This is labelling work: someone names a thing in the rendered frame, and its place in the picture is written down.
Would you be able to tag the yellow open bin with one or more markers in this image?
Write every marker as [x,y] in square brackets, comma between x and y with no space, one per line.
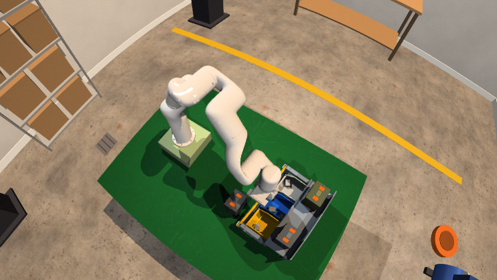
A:
[266,221]

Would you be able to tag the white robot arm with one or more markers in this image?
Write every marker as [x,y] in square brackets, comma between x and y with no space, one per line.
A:
[221,112]

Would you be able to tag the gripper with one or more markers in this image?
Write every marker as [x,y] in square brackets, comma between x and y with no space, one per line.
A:
[271,195]

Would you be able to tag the blue open bin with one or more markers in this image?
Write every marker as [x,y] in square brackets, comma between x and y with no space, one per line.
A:
[282,205]

